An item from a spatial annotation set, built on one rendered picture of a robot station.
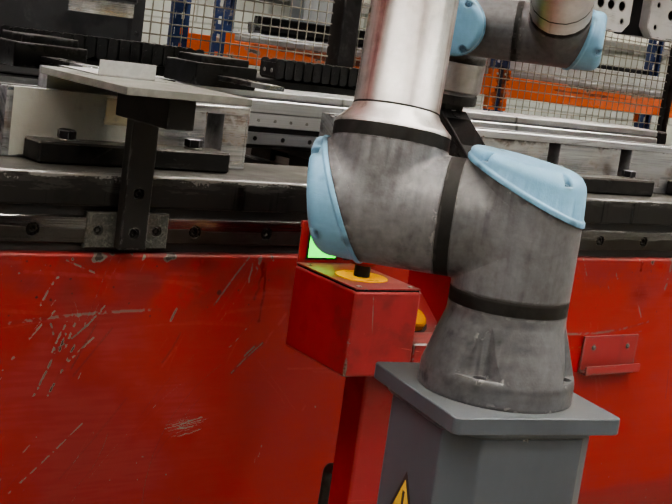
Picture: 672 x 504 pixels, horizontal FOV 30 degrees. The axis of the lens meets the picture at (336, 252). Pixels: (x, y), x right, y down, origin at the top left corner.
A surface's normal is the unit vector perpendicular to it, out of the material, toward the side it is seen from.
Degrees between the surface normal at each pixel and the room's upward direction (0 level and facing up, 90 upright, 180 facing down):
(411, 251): 125
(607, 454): 90
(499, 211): 83
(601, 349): 90
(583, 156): 90
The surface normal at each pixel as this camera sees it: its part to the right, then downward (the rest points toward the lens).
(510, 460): 0.38, 0.21
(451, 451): -0.38, 0.11
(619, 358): 0.59, 0.22
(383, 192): -0.12, -0.08
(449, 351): -0.71, -0.30
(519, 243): -0.11, 0.15
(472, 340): -0.51, -0.24
